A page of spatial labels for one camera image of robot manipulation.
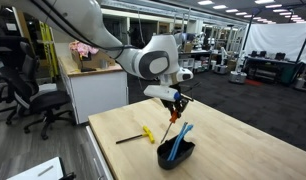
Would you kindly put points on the small open cardboard box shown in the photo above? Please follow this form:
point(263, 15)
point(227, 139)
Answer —
point(93, 61)

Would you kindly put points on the white cabinet wooden top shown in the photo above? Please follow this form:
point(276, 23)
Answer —
point(93, 96)

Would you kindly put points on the grey mobile robot base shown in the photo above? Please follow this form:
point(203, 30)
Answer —
point(221, 69)
point(304, 84)
point(238, 77)

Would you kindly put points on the white shelf unit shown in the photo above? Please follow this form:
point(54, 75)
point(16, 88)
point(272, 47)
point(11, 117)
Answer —
point(188, 65)

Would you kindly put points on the black plastic bowl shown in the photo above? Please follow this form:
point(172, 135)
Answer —
point(179, 156)

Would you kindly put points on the white wrist camera blue end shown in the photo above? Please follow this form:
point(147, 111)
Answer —
point(159, 92)

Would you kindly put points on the black office chair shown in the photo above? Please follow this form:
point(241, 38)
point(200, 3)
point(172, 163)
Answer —
point(46, 100)

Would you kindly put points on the blue marker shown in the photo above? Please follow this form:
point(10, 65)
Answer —
point(179, 137)
point(185, 133)

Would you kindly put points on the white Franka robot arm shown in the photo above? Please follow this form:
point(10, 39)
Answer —
point(93, 20)

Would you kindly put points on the black desk with equipment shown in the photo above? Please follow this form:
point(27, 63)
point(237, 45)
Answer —
point(269, 68)

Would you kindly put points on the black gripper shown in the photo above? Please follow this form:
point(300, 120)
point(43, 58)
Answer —
point(181, 101)

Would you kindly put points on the pink plush object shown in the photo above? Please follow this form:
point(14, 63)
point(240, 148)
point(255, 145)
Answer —
point(82, 47)

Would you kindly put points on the white workbench drawer cabinet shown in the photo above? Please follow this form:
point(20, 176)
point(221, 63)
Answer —
point(98, 160)

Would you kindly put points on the white backdrop screen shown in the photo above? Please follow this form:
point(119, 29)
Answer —
point(276, 40)

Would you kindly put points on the ceiling light panel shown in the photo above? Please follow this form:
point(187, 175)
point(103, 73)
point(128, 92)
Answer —
point(220, 6)
point(205, 2)
point(264, 1)
point(232, 10)
point(273, 6)

